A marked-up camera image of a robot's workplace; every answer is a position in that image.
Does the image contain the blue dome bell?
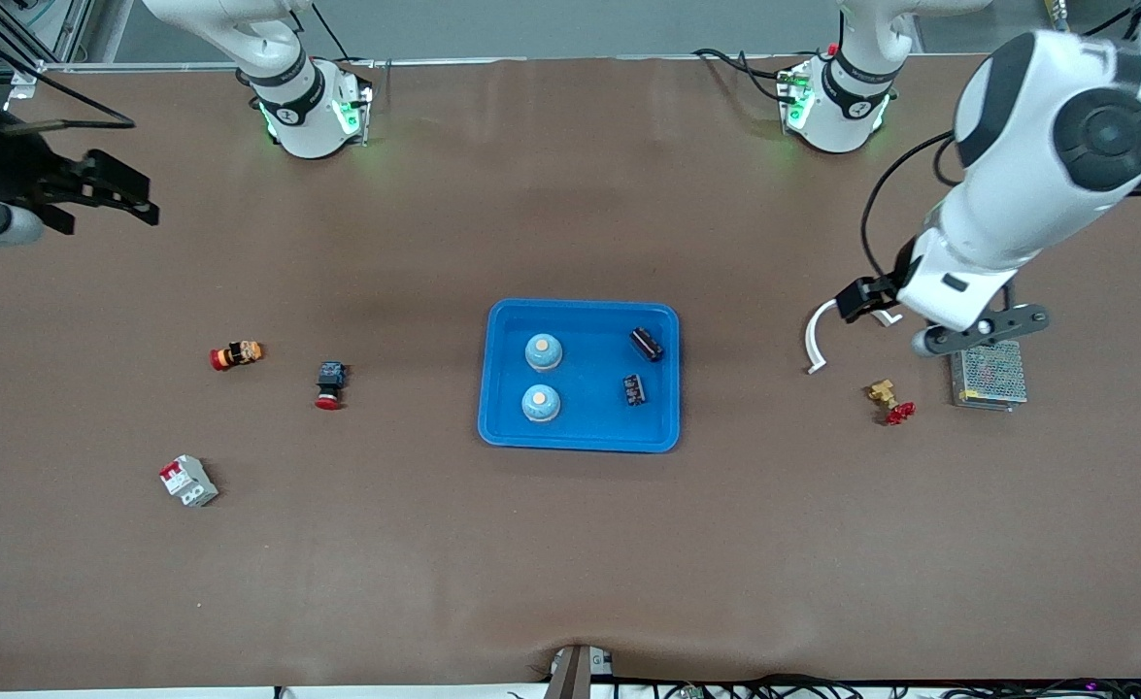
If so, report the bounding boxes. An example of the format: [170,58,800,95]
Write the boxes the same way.
[520,383,562,424]
[524,333,564,373]

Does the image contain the perforated metal power supply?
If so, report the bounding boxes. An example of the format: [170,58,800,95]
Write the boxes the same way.
[949,338,1028,413]

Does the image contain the orange red push button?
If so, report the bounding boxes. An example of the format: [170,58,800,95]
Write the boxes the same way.
[210,340,265,372]

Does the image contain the blue plastic tray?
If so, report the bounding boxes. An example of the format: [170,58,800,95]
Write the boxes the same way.
[478,298,681,454]

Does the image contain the white red circuit breaker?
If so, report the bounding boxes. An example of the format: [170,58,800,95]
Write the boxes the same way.
[159,454,219,508]

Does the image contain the red mushroom emergency button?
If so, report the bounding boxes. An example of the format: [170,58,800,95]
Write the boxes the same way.
[315,361,349,412]

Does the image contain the brown table mat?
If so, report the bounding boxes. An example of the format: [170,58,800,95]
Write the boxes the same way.
[0,53,1141,692]

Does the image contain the white curved plastic bracket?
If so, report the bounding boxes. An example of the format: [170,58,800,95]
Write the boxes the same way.
[804,299,903,376]

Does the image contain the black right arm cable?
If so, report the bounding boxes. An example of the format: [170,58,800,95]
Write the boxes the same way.
[0,0,136,132]

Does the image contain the brass valve red handle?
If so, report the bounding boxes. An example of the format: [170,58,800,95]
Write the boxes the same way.
[867,379,917,427]

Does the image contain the aluminium frame profile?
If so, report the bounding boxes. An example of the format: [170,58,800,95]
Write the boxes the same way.
[0,0,105,108]

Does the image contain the thin black cable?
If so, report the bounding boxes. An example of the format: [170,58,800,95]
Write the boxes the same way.
[310,0,355,65]

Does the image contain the black cables at arm base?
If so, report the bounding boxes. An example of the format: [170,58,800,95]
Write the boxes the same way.
[692,49,787,105]

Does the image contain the grey metal post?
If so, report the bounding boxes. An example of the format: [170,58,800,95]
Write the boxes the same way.
[543,643,618,699]

